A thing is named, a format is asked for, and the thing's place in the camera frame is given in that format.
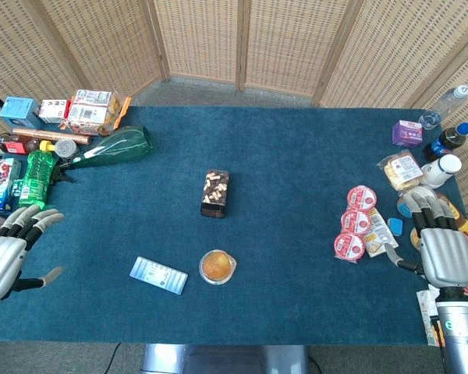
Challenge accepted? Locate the blue cartoon hero box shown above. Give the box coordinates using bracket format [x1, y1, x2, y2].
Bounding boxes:
[0, 157, 23, 213]

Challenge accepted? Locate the light blue packet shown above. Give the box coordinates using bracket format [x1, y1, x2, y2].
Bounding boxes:
[129, 256, 190, 295]

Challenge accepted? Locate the clear water bottle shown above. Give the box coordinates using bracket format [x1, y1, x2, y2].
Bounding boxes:
[417, 84, 468, 130]

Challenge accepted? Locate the large white red snack pack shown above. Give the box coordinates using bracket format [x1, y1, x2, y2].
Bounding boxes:
[63, 89, 122, 137]

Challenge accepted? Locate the clear bag of biscuits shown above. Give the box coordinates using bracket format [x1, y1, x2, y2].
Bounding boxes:
[377, 150, 426, 192]

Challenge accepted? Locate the blue table cloth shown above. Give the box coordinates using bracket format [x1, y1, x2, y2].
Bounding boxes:
[0, 105, 468, 346]

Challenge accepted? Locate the red lid cup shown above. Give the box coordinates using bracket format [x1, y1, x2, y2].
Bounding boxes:
[332, 231, 366, 262]
[340, 209, 373, 236]
[346, 185, 378, 213]

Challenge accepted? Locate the green soda bottle yellow cap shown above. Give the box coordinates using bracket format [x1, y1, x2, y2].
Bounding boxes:
[17, 139, 60, 208]

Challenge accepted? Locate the orange yellow snack bag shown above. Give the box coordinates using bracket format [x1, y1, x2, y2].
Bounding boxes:
[438, 192, 468, 235]

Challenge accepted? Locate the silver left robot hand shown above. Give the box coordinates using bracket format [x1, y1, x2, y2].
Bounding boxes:
[0, 204, 66, 303]

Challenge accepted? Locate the black floor cable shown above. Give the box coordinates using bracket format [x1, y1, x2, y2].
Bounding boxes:
[105, 342, 121, 374]

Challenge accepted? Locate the dark sauce bottle red label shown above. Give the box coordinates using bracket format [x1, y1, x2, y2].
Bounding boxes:
[0, 132, 41, 157]

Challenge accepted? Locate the black clip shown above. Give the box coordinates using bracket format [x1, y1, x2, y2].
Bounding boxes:
[51, 166, 76, 185]

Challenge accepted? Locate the orange plastic packet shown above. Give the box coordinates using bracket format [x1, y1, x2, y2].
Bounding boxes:
[114, 96, 133, 130]

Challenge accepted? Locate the white yellow snack packet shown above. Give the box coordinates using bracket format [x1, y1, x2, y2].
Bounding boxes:
[361, 207, 399, 259]

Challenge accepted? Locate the purple box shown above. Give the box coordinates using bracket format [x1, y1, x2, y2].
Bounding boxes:
[391, 119, 424, 147]

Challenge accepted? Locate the brown chocolate box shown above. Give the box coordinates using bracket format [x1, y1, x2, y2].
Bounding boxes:
[200, 168, 231, 220]

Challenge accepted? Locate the white plastic bottle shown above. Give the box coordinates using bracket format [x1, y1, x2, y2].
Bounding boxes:
[420, 153, 463, 190]

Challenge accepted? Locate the copper brown tube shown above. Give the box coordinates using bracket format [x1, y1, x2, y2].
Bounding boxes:
[12, 127, 92, 145]

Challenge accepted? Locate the silver round can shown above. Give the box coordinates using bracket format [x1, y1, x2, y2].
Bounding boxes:
[54, 138, 80, 159]

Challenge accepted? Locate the small white red carton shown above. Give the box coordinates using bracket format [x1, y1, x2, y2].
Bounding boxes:
[37, 98, 72, 125]

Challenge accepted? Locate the orange jelly cup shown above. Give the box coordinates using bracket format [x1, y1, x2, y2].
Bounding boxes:
[198, 249, 237, 286]

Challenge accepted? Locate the light blue box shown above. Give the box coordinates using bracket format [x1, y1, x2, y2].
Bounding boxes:
[0, 96, 41, 129]

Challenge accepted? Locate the wicker folding screen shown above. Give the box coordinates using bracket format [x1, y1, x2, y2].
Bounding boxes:
[311, 0, 468, 214]
[0, 0, 171, 136]
[152, 0, 354, 98]

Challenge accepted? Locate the dark green conical bag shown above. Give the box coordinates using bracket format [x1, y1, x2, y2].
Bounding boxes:
[57, 125, 155, 171]

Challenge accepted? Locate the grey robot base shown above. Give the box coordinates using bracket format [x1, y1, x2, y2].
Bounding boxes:
[140, 344, 310, 374]

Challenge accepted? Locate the round tin blue label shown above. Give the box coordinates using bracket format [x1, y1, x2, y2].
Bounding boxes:
[397, 185, 434, 220]

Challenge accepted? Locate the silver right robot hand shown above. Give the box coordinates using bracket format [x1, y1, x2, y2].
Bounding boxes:
[383, 190, 468, 290]

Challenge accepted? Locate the dark cola bottle blue cap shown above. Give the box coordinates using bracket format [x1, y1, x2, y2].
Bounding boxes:
[424, 122, 468, 163]

